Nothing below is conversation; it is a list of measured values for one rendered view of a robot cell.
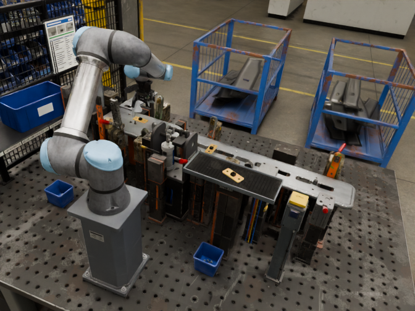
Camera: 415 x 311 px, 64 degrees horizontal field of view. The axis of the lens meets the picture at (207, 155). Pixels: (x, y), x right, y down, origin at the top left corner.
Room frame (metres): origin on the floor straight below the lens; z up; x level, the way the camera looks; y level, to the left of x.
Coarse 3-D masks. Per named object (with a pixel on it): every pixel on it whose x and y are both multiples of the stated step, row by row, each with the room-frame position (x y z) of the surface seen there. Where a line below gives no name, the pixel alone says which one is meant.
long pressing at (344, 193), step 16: (128, 112) 1.69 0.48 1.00; (128, 128) 1.52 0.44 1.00; (208, 144) 1.44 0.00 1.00; (224, 144) 1.46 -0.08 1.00; (256, 160) 1.34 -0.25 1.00; (272, 160) 1.36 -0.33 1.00; (288, 176) 1.24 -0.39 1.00; (304, 176) 1.25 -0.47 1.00; (320, 176) 1.26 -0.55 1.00; (304, 192) 1.14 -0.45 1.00; (336, 192) 1.16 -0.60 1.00; (352, 192) 1.18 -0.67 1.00
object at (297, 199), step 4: (296, 192) 0.95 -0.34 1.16; (292, 196) 0.92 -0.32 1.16; (296, 196) 0.92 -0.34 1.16; (300, 196) 0.92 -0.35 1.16; (304, 196) 0.92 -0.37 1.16; (308, 196) 0.93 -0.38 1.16; (292, 200) 0.90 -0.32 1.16; (296, 200) 0.90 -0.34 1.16; (300, 200) 0.90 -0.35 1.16; (304, 200) 0.90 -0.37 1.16; (296, 204) 0.89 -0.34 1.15; (300, 204) 0.88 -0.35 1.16; (304, 204) 0.88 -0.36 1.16
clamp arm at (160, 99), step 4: (160, 96) 1.71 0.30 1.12; (156, 100) 1.71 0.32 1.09; (160, 100) 1.70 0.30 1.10; (156, 104) 1.70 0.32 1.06; (160, 104) 1.70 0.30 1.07; (156, 108) 1.70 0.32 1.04; (160, 108) 1.69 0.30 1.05; (156, 112) 1.69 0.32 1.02; (160, 112) 1.69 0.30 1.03; (156, 116) 1.69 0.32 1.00; (160, 116) 1.68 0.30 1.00
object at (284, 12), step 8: (272, 0) 9.17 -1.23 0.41; (280, 0) 9.10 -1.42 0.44; (288, 0) 9.03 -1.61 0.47; (296, 0) 9.98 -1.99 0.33; (272, 8) 9.15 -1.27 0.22; (280, 8) 9.08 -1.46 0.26; (288, 8) 9.06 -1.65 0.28; (296, 8) 10.41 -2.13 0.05; (272, 16) 9.15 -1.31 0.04; (280, 16) 9.08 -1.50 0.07; (288, 16) 9.41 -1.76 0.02
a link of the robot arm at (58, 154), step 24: (72, 48) 1.14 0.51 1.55; (96, 48) 1.12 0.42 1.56; (96, 72) 1.08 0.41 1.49; (72, 96) 1.00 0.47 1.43; (96, 96) 1.06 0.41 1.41; (72, 120) 0.94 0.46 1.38; (48, 144) 0.87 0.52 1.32; (72, 144) 0.87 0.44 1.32; (48, 168) 0.83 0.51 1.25; (72, 168) 0.82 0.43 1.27
